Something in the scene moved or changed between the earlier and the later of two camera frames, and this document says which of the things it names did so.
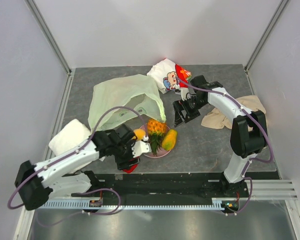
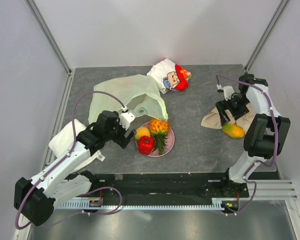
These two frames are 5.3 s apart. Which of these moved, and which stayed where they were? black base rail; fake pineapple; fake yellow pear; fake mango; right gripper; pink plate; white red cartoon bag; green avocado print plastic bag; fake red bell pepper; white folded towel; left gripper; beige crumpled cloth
Moved: left gripper; fake red bell pepper; right gripper; pink plate; fake mango
Stayed: white red cartoon bag; fake pineapple; green avocado print plastic bag; black base rail; beige crumpled cloth; fake yellow pear; white folded towel
